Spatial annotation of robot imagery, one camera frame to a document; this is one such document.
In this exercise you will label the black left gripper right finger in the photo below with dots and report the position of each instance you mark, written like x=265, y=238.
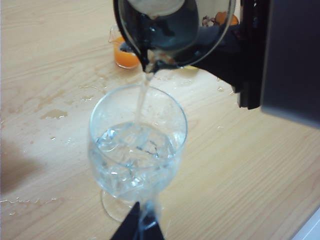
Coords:
x=152, y=232

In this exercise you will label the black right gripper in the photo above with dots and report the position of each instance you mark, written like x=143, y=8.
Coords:
x=287, y=62

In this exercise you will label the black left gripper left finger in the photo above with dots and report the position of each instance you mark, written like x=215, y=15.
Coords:
x=127, y=227

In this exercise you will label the smoky grey glass measuring cup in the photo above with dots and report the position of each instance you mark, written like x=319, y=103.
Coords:
x=170, y=37

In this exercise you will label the clear wine glass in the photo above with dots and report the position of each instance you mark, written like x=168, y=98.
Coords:
x=112, y=175

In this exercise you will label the glass beaker with orange juice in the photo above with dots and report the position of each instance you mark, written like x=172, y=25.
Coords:
x=125, y=57

